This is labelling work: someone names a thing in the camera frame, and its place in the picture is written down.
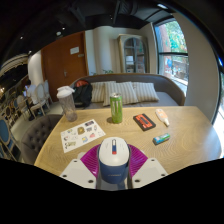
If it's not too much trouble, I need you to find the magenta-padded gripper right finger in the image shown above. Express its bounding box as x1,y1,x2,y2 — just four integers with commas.
127,144,169,190

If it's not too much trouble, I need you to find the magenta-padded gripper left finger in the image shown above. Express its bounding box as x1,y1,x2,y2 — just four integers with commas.
59,144,101,190

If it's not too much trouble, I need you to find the white and blue computer mouse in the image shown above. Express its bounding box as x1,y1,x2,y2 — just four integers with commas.
97,136,131,185

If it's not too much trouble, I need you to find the small green and blue pack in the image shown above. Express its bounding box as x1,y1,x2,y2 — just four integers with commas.
152,132,171,146

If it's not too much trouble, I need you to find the white sticker sheet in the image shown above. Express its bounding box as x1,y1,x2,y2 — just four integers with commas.
60,118,107,154

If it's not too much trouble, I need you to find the black and orange flat box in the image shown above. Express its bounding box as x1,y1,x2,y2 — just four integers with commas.
132,113,157,132

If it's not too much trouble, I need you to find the grey tufted armchair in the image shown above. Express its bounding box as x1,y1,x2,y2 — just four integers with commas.
20,114,64,166

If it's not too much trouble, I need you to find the clear tube with orange print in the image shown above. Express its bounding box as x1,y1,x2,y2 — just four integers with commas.
154,108,171,128

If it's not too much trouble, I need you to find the clear shaker bottle white lid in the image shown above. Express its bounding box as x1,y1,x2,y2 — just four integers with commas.
56,85,78,123

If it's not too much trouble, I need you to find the green drink can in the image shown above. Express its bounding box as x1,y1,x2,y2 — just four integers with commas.
109,92,124,125

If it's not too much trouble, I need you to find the striped cushion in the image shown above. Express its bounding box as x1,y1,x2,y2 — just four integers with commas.
90,80,117,104
132,81,160,103
103,81,139,107

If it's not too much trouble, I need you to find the blue padded chair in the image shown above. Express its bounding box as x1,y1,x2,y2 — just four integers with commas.
0,114,19,161

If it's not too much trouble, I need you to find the group of white chairs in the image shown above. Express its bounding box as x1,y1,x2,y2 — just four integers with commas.
16,79,53,120

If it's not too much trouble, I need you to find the brown curved sofa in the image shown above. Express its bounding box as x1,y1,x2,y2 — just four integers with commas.
69,73,186,109

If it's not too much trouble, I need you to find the brown wooden door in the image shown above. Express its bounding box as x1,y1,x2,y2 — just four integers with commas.
40,31,89,103

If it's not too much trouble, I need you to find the grey glass-door cabinet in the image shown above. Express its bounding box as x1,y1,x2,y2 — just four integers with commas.
117,33,150,74

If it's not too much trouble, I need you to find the black-framed window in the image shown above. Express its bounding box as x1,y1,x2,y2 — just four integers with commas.
153,18,190,98

